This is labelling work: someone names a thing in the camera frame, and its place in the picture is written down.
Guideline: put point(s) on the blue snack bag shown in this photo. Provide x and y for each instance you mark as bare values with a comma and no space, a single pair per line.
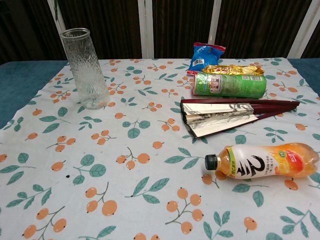
202,57

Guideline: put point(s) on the green chip can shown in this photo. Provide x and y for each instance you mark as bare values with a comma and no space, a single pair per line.
237,85

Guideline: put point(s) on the dark red folding fan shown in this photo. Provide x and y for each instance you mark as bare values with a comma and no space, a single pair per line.
212,117

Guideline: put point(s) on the white frame post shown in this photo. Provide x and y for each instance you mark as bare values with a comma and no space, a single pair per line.
146,27
215,20
300,27
62,23

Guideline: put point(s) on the orange juice bottle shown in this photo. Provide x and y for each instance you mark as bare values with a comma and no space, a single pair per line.
262,162

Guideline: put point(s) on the white fruit print tablecloth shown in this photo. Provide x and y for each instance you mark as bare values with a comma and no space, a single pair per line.
150,150

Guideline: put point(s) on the gold foil snack bag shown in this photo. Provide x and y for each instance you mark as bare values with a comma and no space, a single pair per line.
232,70

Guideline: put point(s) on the clear textured glass vase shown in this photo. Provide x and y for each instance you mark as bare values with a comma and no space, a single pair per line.
87,75

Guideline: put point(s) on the dark brown curtain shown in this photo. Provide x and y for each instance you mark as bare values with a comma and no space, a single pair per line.
180,22

